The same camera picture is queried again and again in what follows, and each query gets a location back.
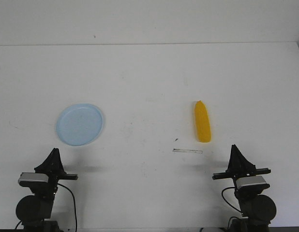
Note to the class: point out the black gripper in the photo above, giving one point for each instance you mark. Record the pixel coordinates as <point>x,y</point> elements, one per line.
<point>53,168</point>
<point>239,167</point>

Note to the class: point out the light blue round plate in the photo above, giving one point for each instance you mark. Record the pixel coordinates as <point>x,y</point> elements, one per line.
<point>79,124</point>

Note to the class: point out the yellow corn cob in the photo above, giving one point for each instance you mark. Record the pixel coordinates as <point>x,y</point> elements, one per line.
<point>202,123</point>

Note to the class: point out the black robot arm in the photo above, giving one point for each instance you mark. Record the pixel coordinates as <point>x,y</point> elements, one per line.
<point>34,211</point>
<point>257,210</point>

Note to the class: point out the clear tape strip on table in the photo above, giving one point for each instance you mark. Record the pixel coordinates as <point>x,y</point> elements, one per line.
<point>190,151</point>

